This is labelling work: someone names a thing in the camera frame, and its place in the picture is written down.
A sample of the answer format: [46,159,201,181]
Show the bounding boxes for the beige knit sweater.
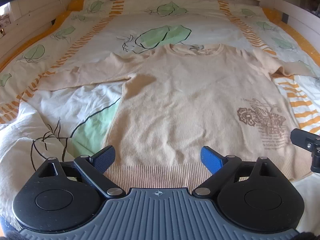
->
[40,44,311,189]

